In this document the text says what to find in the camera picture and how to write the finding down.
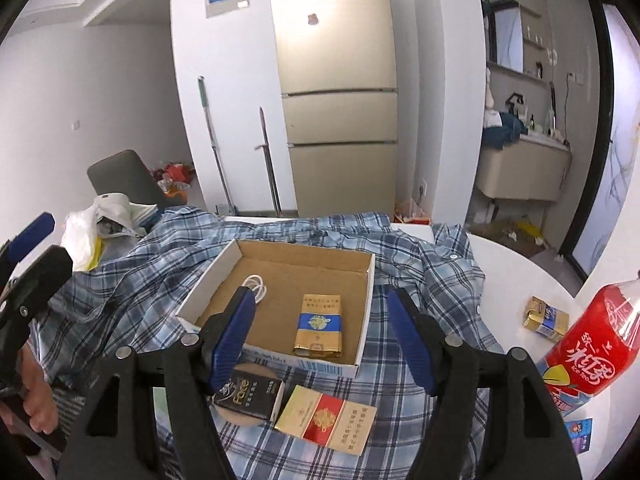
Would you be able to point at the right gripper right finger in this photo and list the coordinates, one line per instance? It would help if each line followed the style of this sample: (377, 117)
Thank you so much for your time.
(525, 436)

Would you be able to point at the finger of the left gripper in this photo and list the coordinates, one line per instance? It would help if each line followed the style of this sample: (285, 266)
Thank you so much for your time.
(28, 297)
(14, 251)

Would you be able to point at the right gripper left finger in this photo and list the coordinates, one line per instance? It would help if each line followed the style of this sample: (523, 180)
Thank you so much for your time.
(115, 435)

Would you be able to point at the black cigarette pack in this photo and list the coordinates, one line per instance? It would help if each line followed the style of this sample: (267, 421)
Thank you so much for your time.
(252, 395)

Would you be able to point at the round beige compact case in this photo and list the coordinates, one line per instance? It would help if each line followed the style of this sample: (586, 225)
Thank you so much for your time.
(242, 420)

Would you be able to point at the gold blue cigarette pack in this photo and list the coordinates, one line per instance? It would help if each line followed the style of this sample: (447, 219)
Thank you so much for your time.
(319, 328)

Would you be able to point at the red gold cigarette pack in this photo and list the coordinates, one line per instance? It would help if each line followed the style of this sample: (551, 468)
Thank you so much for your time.
(340, 425)

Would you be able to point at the person's left hand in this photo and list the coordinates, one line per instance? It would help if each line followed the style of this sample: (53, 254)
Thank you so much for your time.
(38, 403)

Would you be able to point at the small blue card packet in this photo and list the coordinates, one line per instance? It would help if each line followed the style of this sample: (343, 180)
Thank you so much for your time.
(580, 431)

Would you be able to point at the white plastic bag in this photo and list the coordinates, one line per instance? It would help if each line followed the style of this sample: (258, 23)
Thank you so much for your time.
(107, 230)

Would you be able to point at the blue plaid shirt cloth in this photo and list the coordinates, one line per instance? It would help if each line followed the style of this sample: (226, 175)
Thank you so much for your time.
(132, 300)

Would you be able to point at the small gold blue carton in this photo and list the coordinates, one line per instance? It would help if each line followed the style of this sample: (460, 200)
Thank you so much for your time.
(545, 320)

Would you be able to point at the red iced tea bottle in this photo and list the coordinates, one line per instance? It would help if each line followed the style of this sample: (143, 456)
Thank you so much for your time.
(596, 350)

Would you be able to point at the shallow white cardboard box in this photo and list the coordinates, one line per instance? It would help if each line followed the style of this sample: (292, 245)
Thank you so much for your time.
(289, 272)

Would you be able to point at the dark grey chair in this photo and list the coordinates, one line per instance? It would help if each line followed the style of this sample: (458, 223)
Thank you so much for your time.
(124, 172)

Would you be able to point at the beige bathroom vanity cabinet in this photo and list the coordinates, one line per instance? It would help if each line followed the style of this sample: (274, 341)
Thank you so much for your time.
(530, 169)

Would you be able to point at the dark blue clothes pile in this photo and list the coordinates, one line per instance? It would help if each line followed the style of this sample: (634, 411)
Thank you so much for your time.
(498, 137)

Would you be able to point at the black faucet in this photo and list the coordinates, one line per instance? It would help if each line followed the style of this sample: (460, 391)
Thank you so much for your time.
(515, 104)

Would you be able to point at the gold three-door refrigerator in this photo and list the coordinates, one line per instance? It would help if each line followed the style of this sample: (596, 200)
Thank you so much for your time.
(337, 70)

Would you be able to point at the bathroom mirror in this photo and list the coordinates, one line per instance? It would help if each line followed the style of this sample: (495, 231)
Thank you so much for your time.
(505, 36)

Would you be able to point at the dark red broom handle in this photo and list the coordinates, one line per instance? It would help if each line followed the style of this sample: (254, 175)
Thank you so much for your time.
(265, 148)

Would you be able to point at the grey mop handle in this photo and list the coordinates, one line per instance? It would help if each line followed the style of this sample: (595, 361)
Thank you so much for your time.
(230, 208)

